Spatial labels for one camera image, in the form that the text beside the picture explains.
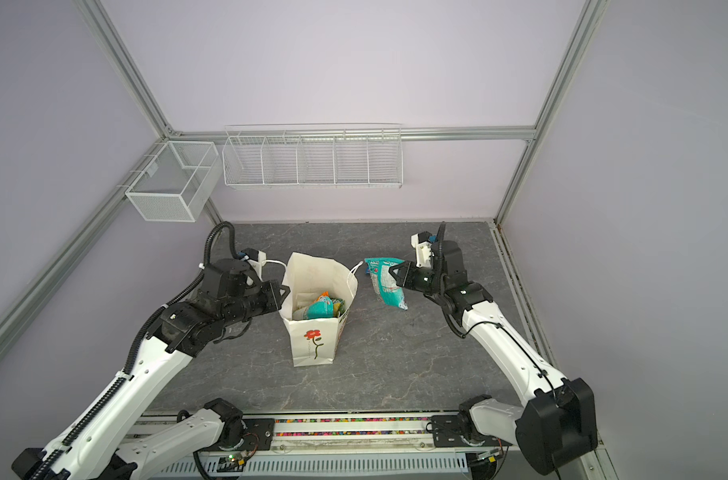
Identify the white wire shelf basket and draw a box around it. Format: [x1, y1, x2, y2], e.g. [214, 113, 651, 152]
[221, 123, 404, 189]

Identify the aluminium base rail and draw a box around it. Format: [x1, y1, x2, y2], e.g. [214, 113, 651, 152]
[118, 412, 521, 479]

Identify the white mesh box basket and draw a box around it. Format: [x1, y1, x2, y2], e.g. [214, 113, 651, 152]
[125, 140, 223, 223]

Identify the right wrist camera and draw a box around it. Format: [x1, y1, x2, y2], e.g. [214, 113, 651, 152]
[411, 231, 437, 269]

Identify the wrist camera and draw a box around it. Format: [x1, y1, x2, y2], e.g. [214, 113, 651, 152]
[411, 231, 437, 269]
[240, 248, 267, 280]

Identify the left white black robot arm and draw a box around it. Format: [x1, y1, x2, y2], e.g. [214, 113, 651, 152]
[11, 221, 291, 479]

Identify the teal snack packet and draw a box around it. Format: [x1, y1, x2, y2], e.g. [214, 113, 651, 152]
[292, 297, 345, 320]

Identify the white flower paper bag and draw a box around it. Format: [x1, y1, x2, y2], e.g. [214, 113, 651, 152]
[280, 252, 361, 367]

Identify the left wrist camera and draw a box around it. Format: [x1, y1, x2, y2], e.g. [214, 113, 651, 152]
[240, 248, 267, 280]

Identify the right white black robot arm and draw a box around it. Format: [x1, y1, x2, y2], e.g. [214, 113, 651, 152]
[388, 225, 599, 475]

